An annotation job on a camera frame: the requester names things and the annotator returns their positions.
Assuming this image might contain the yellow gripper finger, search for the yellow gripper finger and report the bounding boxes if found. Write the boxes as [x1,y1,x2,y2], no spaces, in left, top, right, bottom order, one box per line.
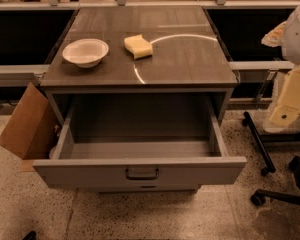
[269,65,300,128]

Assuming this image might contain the yellow sponge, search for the yellow sponge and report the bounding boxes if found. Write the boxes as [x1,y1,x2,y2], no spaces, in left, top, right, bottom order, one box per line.
[124,35,153,59]

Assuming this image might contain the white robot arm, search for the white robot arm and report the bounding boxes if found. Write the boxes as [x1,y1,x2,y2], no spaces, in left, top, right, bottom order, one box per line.
[261,4,300,133]

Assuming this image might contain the grey drawer cabinet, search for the grey drawer cabinet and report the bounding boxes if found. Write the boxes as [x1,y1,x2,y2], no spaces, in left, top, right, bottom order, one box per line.
[35,6,245,192]

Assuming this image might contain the open top drawer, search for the open top drawer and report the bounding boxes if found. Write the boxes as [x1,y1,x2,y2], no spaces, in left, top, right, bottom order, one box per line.
[34,93,246,192]

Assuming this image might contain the black rolling stand leg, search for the black rolling stand leg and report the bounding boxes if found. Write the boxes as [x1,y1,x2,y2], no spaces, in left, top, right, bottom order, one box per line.
[242,111,276,176]

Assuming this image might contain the black office chair base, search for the black office chair base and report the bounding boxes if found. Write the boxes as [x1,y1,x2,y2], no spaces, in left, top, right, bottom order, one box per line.
[250,147,300,209]

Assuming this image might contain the white bowl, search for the white bowl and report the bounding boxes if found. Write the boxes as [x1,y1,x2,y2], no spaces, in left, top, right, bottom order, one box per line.
[62,38,109,68]

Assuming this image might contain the brown cardboard box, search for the brown cardboard box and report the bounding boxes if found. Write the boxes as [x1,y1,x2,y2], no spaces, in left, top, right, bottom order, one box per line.
[0,83,58,160]

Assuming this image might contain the black drawer handle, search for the black drawer handle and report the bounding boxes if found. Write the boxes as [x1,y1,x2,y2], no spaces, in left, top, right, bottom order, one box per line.
[125,169,159,181]

